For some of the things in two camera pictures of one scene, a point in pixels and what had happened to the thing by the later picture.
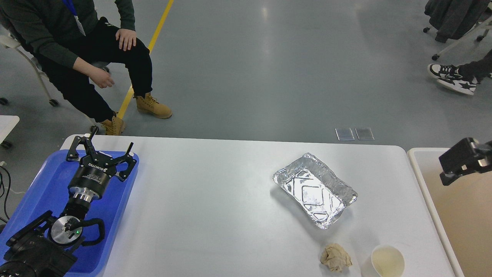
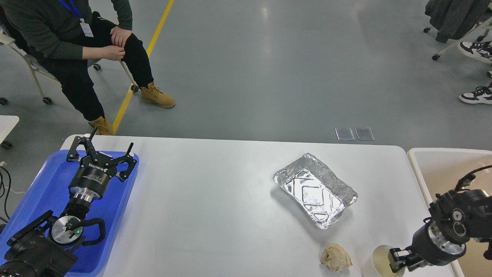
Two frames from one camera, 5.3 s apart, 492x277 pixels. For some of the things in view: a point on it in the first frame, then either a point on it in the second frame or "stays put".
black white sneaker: x=451 y=75 to x=481 y=50
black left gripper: x=90 y=177 stays put
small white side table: x=7 y=124 stays put
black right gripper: x=464 y=157 to x=428 y=247
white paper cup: x=388 y=261 stays put
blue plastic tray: x=50 y=194 stays put
